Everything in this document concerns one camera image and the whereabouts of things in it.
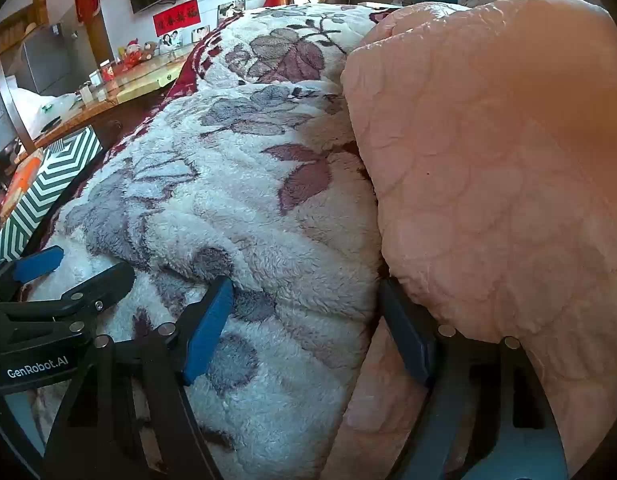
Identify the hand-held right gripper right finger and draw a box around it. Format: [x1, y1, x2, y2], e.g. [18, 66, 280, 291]
[379, 278, 570, 480]

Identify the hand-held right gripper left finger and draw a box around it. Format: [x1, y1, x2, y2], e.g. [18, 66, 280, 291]
[41, 275, 235, 480]

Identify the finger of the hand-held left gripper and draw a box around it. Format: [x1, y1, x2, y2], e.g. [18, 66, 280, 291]
[0, 246, 65, 306]
[0, 261, 136, 332]

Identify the green white chevron box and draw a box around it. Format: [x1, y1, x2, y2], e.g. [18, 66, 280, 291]
[0, 127, 104, 263]

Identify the orange packet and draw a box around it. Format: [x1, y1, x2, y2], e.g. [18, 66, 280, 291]
[0, 155, 42, 216]

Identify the floral fleece blanket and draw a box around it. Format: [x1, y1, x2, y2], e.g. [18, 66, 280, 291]
[28, 2, 389, 480]

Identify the white plastic bag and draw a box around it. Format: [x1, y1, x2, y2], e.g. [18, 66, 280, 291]
[16, 87, 76, 141]

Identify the pink quilt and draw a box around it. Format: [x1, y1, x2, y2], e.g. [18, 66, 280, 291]
[333, 0, 617, 480]

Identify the grey refrigerator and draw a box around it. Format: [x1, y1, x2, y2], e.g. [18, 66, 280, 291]
[1, 25, 89, 96]

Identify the wooden table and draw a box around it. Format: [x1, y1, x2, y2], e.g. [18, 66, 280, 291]
[13, 52, 192, 161]

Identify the red santa plush toy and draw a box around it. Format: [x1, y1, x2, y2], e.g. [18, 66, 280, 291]
[119, 39, 144, 68]

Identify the red wall banner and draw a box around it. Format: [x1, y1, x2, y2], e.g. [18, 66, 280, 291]
[153, 0, 199, 37]

